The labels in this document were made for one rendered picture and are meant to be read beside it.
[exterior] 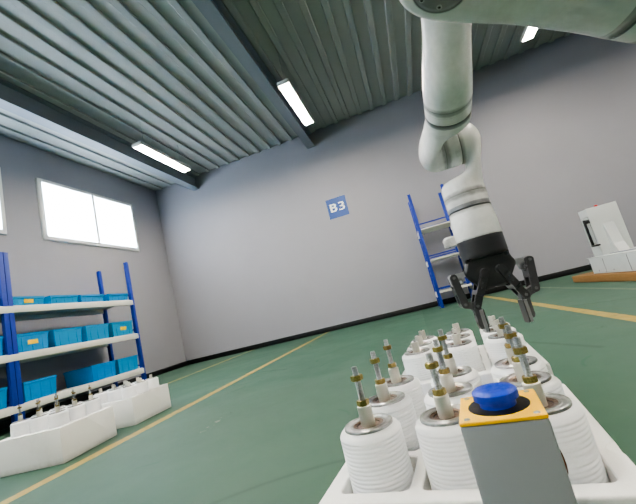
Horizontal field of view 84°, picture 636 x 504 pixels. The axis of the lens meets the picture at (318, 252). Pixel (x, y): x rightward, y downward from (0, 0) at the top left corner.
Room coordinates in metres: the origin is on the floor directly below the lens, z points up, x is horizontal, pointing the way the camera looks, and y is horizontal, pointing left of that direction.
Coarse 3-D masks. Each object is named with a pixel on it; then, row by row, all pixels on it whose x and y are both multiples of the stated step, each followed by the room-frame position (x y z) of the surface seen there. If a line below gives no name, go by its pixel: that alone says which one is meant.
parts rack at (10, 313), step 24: (0, 264) 3.78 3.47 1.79; (0, 288) 3.77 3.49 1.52; (0, 312) 3.74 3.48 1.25; (24, 312) 4.31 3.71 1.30; (48, 312) 4.71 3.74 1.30; (72, 312) 5.15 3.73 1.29; (96, 312) 5.55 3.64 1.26; (120, 336) 5.22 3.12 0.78; (0, 360) 3.69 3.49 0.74; (24, 360) 4.45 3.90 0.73; (96, 384) 4.73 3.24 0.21; (24, 408) 3.87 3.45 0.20
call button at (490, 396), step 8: (488, 384) 0.37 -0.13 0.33; (496, 384) 0.36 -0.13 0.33; (504, 384) 0.36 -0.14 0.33; (512, 384) 0.35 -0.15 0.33; (472, 392) 0.36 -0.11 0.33; (480, 392) 0.35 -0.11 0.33; (488, 392) 0.35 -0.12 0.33; (496, 392) 0.34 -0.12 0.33; (504, 392) 0.34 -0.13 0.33; (512, 392) 0.34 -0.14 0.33; (480, 400) 0.34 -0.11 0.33; (488, 400) 0.34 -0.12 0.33; (496, 400) 0.34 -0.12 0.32; (504, 400) 0.33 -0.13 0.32; (512, 400) 0.34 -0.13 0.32; (488, 408) 0.34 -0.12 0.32; (496, 408) 0.34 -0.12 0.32; (504, 408) 0.34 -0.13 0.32
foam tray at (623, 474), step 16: (576, 400) 0.67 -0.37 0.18; (592, 416) 0.60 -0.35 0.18; (592, 432) 0.55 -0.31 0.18; (608, 448) 0.51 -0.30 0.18; (416, 464) 0.59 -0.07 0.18; (608, 464) 0.47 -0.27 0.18; (624, 464) 0.46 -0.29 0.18; (336, 480) 0.60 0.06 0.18; (416, 480) 0.54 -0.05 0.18; (624, 480) 0.43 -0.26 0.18; (336, 496) 0.55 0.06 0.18; (352, 496) 0.54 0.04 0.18; (368, 496) 0.53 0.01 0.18; (384, 496) 0.52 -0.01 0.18; (400, 496) 0.51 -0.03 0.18; (416, 496) 0.50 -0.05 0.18; (432, 496) 0.49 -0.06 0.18; (448, 496) 0.49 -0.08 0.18; (464, 496) 0.48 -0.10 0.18; (480, 496) 0.47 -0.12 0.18; (576, 496) 0.43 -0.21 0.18; (592, 496) 0.42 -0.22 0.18; (608, 496) 0.42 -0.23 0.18; (624, 496) 0.41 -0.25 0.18
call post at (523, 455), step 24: (480, 432) 0.33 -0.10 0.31; (504, 432) 0.32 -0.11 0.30; (528, 432) 0.32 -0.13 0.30; (552, 432) 0.31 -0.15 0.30; (480, 456) 0.33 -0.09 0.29; (504, 456) 0.32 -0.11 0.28; (528, 456) 0.32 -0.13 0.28; (552, 456) 0.31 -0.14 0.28; (480, 480) 0.33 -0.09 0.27; (504, 480) 0.33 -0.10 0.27; (528, 480) 0.32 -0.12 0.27; (552, 480) 0.31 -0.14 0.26
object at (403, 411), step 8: (408, 400) 0.67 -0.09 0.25; (376, 408) 0.66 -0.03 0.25; (384, 408) 0.65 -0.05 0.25; (392, 408) 0.65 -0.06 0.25; (400, 408) 0.65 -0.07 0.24; (408, 408) 0.66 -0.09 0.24; (392, 416) 0.65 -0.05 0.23; (400, 416) 0.65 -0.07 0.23; (408, 416) 0.66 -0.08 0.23; (416, 416) 0.68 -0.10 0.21; (408, 424) 0.65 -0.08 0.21; (408, 432) 0.65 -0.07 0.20; (408, 440) 0.65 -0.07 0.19; (416, 440) 0.66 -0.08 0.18; (408, 448) 0.65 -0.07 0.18; (416, 448) 0.66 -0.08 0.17
